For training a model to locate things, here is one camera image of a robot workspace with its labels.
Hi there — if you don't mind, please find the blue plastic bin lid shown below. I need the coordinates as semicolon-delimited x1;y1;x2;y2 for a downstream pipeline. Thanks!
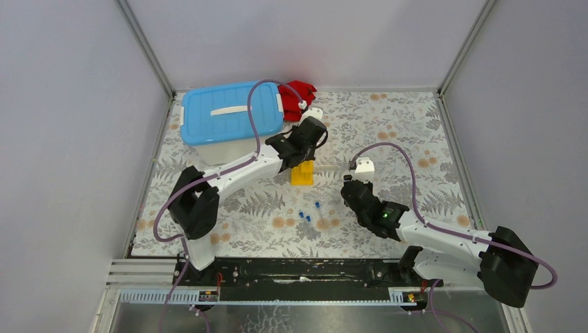
180;81;284;146

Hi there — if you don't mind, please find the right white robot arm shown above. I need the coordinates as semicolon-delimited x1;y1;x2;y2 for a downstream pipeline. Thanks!
340;176;538;308

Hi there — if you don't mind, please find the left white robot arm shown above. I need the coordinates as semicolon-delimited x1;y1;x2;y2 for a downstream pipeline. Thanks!
167;116;327;285

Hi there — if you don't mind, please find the clear plastic tube rack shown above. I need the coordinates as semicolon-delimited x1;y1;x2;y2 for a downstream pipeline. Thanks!
314;142;337;166

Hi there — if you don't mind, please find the yellow test tube rack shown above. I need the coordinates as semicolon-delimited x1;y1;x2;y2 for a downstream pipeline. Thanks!
291;160;314;186

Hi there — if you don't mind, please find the red cloth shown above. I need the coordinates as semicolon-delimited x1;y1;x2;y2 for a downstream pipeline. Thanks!
278;80;317;122

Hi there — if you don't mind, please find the floral patterned table mat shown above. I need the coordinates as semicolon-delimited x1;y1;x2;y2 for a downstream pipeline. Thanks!
130;91;481;259

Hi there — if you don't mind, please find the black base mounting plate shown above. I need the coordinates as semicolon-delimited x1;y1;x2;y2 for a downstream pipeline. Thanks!
172;257;433;302

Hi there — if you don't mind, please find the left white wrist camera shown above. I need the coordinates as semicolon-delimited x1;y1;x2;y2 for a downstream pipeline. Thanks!
298;106;324;124

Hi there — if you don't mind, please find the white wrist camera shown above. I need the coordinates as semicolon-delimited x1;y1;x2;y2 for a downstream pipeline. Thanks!
298;106;324;124
349;157;375;184

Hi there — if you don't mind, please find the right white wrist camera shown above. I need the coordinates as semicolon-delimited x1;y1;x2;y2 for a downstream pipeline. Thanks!
349;157;375;184

